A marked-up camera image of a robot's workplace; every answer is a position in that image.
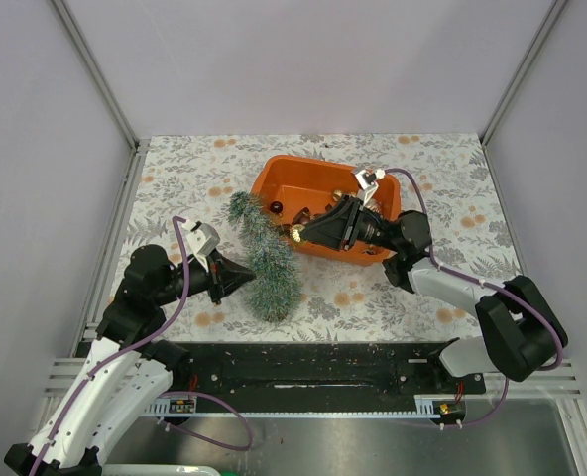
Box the purple cable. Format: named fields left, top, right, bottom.
left=382, top=167, right=567, bottom=430
left=27, top=215, right=253, bottom=476

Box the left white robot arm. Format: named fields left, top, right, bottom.
left=4, top=245, right=256, bottom=475

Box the dark glossy bauble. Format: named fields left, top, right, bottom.
left=269, top=201, right=284, bottom=214

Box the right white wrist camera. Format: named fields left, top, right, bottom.
left=353, top=169, right=386, bottom=205

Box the floral patterned table mat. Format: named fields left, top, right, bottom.
left=105, top=134, right=542, bottom=347

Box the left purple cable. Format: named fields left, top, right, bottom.
left=27, top=215, right=253, bottom=476

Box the orange plastic tray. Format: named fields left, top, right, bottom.
left=251, top=155, right=391, bottom=266

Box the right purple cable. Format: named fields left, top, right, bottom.
left=382, top=167, right=567, bottom=430

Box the small frosted christmas tree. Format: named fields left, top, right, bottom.
left=228, top=191, right=302, bottom=323

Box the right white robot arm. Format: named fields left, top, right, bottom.
left=300, top=196, right=568, bottom=382

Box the white plastic bin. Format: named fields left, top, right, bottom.
left=102, top=464, right=220, bottom=476

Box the aluminium frame rail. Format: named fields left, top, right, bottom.
left=50, top=0, right=141, bottom=150

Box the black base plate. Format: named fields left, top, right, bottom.
left=172, top=342, right=486, bottom=415

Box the white slotted cable duct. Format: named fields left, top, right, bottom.
left=142, top=398, right=196, bottom=418

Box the gold flower ornament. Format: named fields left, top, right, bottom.
left=289, top=224, right=304, bottom=245

